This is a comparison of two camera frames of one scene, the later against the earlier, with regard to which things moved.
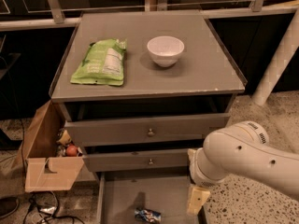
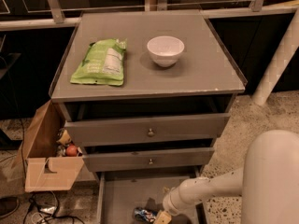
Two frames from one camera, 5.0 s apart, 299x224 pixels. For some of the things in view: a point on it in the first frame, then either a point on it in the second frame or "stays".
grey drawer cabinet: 138,90 stays
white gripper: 195,171 to 171,203
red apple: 71,150 stays
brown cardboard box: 37,163 stays
